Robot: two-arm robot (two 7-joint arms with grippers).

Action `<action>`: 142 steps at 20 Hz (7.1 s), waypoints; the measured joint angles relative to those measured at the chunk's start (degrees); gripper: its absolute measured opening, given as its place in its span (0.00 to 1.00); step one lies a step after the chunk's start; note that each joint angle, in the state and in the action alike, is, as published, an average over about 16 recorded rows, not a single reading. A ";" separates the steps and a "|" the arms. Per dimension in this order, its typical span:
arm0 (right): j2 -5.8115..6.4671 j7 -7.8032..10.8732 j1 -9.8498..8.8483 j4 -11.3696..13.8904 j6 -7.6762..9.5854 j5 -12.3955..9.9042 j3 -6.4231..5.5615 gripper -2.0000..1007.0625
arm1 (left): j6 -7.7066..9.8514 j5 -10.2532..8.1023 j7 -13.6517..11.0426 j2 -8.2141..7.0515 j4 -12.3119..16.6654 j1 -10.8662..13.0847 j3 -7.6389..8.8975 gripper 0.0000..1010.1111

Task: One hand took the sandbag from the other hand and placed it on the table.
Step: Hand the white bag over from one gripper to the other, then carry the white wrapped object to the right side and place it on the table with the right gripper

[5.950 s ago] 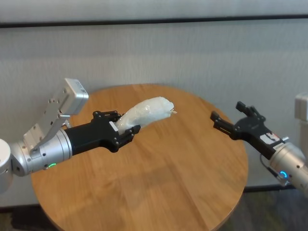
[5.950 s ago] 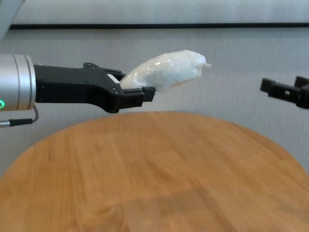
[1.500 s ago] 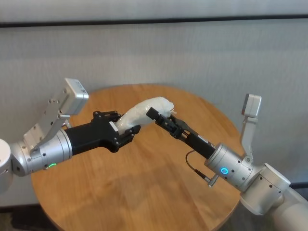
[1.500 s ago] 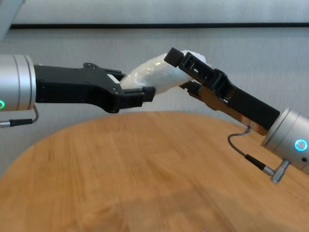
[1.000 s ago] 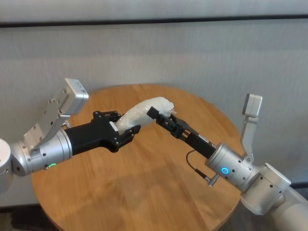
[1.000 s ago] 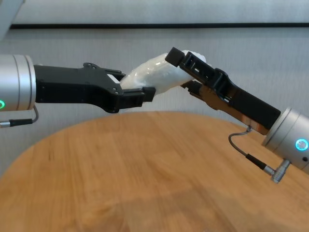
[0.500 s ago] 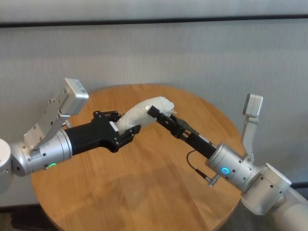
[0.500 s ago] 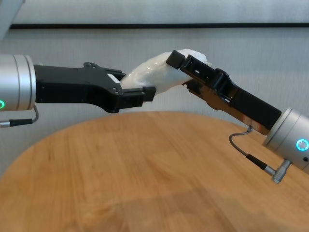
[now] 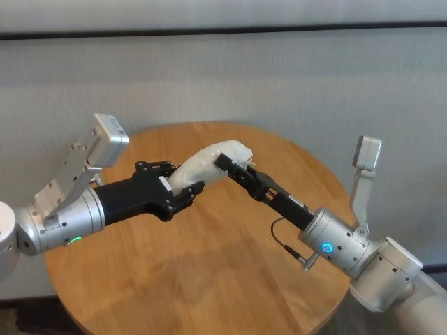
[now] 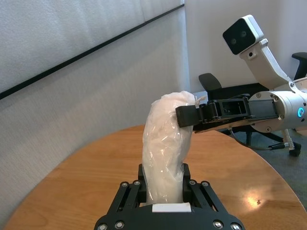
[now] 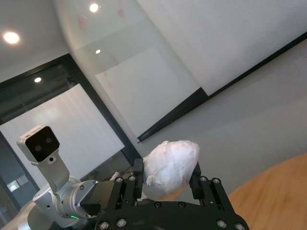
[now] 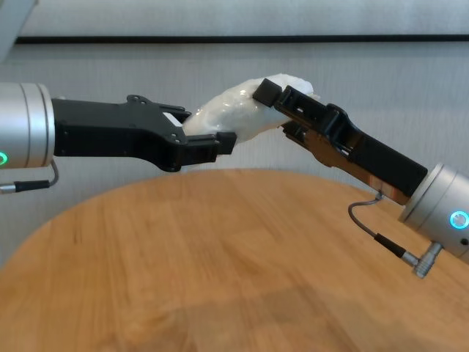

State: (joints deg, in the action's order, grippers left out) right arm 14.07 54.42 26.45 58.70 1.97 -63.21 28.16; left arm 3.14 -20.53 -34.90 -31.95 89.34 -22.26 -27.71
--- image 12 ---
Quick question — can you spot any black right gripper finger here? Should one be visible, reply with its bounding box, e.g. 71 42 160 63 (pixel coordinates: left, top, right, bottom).
252 78 341 135

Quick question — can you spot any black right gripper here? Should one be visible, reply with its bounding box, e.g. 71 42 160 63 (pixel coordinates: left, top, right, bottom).
281 106 428 205

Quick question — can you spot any grey right arm cable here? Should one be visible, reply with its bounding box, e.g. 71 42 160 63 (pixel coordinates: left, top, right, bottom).
347 194 444 279

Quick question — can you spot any black wall rail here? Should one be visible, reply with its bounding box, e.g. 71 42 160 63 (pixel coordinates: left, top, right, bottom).
16 34 469 45

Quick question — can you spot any grey left arm cable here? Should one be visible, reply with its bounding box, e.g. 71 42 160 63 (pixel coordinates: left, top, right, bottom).
0 161 60 194

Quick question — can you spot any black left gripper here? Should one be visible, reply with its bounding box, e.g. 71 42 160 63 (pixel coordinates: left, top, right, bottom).
52 95 237 173

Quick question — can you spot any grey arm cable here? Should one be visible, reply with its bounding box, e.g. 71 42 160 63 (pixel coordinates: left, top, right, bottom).
0 161 60 194
347 194 444 279

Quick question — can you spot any white plastic-wrapped sandbag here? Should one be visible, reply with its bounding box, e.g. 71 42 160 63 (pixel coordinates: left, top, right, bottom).
182 73 320 142

